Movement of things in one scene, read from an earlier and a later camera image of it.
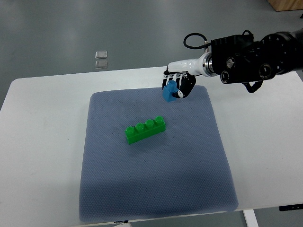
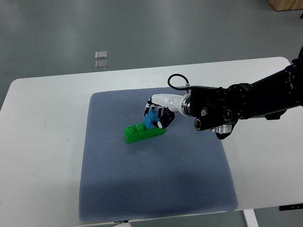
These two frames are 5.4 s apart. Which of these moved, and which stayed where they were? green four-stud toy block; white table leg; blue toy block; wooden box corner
Moved: blue toy block
Stayed: white table leg; wooden box corner; green four-stud toy block
